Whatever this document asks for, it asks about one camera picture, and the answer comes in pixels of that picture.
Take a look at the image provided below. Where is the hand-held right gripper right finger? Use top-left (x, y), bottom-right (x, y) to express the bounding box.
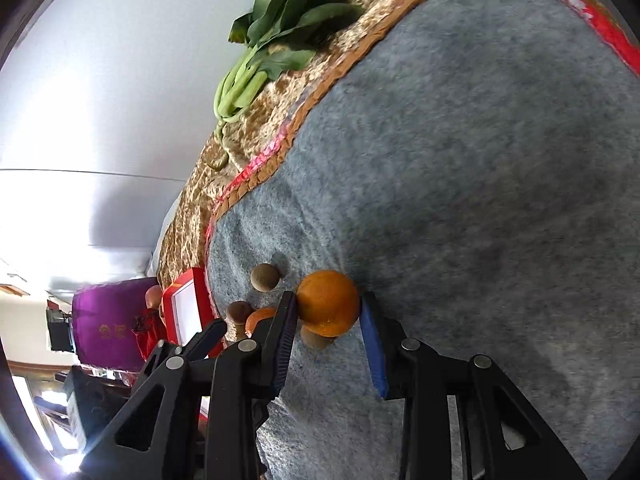
top-left (361, 291), bottom-right (588, 480)

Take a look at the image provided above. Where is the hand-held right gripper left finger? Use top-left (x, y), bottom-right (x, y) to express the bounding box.
top-left (82, 290), bottom-right (301, 480)

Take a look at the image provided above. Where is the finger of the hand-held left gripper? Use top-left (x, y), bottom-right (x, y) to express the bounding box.
top-left (141, 319), bottom-right (228, 367)

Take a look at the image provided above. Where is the orange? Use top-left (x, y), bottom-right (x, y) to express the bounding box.
top-left (296, 270), bottom-right (362, 338)
top-left (245, 307), bottom-right (278, 341)

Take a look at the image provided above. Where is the red box tray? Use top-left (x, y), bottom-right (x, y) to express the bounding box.
top-left (161, 267), bottom-right (226, 358)

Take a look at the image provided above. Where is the cluttered metal shelf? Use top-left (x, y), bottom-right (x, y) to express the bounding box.
top-left (46, 297), bottom-right (76, 353)

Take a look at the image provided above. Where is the purple bag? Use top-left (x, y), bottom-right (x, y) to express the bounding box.
top-left (71, 280), bottom-right (151, 368)

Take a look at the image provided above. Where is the grey felt mat red border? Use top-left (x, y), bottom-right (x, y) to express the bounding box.
top-left (205, 0), bottom-right (640, 480)

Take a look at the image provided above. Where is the gold patterned cloth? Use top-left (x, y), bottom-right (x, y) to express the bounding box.
top-left (156, 0), bottom-right (640, 291)

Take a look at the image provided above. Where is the green leafy vegetable bunch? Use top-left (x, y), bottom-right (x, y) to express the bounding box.
top-left (213, 0), bottom-right (366, 143)

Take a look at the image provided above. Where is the red drawstring pouch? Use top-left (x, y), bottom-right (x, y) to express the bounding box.
top-left (131, 305), bottom-right (166, 361)

